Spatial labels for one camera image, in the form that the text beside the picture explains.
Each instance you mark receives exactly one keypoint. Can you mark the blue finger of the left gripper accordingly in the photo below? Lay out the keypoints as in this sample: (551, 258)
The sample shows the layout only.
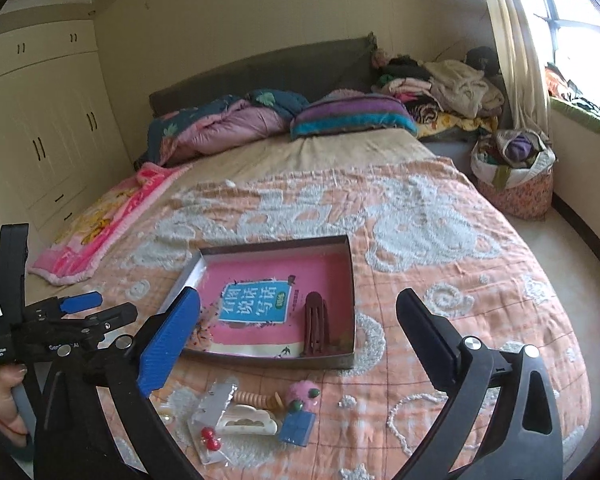
(79, 303)

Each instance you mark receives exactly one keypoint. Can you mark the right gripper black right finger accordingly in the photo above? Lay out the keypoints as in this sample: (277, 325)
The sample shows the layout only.
(434, 340)

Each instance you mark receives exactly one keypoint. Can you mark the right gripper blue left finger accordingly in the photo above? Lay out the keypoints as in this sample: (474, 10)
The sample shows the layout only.
(166, 343)

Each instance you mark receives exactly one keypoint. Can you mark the polka dot bow hair clip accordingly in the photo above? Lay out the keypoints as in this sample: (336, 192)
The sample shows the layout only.
(201, 338)

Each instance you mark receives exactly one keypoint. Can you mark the red bead earring card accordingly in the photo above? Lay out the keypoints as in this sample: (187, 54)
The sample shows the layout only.
(207, 443)

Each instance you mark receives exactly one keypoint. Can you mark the white cloud hair claw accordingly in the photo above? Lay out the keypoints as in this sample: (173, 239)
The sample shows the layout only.
(245, 420)

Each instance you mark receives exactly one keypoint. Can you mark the dark red hair clip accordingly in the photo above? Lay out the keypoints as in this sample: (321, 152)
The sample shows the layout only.
(316, 329)

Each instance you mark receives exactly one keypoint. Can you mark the blue rectangular hair clip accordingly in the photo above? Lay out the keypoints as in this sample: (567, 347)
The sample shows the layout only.
(297, 428)

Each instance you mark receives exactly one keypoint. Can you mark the person's left hand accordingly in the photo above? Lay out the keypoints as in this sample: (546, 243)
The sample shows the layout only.
(11, 423)

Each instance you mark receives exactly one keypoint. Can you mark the pink cartoon blanket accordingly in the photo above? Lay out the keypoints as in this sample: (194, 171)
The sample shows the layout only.
(76, 252)

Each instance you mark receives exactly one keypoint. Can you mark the orange plaid cloud quilt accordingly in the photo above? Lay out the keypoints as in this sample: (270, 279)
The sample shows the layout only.
(367, 425)

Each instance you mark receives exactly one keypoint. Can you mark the dark cardboard box tray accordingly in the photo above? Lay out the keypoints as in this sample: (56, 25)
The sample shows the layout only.
(192, 273)

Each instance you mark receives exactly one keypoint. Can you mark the cream wardrobe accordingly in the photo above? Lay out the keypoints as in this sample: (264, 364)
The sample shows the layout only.
(60, 145)

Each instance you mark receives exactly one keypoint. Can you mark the pink and navy comforter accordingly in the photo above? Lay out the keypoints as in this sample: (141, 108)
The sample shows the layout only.
(224, 123)

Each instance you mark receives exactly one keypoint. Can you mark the floral fabric laundry basket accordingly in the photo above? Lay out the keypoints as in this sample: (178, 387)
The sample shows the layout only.
(514, 172)

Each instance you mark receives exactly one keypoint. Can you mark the beige bed sheet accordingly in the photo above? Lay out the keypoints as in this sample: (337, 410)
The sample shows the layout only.
(305, 154)

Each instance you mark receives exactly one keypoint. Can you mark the pile of clothes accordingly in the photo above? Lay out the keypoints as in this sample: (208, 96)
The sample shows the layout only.
(448, 96)

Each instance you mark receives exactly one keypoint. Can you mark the purple teal striped pillow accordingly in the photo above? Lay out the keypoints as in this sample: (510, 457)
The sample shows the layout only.
(369, 111)

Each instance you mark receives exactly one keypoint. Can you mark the cream curtain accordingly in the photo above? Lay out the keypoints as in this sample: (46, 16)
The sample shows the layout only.
(520, 66)

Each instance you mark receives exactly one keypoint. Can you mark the dark green headboard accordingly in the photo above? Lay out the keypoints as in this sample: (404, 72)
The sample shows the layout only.
(312, 70)

